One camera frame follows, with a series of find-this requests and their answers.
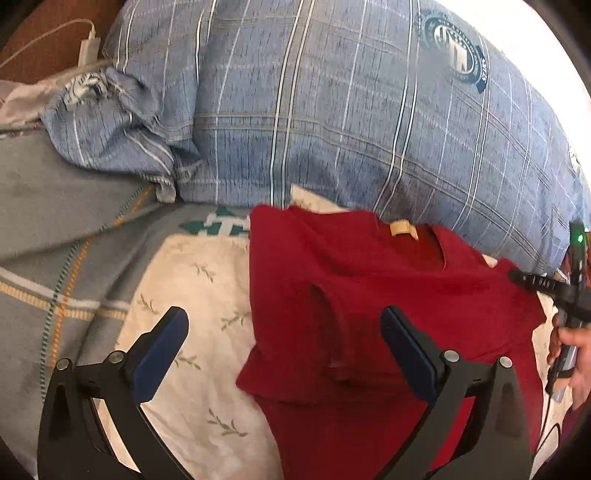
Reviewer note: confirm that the person's right forearm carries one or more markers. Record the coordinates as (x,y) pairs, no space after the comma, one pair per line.
(577,422)

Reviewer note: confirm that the white charger adapter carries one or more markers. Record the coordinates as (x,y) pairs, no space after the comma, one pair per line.
(89,51)

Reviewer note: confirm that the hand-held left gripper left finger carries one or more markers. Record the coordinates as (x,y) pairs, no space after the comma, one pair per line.
(157,355)

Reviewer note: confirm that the cream floral cloth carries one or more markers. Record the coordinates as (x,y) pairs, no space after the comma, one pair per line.
(198,286)

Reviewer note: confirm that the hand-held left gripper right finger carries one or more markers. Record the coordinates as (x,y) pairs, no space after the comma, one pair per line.
(411,355)

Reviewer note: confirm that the red shirt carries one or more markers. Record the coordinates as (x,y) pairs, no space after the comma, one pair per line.
(351,277)

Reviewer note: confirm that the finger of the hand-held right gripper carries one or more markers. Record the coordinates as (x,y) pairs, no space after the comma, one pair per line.
(538,281)

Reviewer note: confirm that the person's right hand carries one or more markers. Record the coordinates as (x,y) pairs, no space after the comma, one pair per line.
(582,360)

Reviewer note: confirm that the brown wooden headboard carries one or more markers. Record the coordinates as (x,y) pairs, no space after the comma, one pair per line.
(46,64)

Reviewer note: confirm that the grey striped bed sheet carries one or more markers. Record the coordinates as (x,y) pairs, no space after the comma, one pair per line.
(55,207)

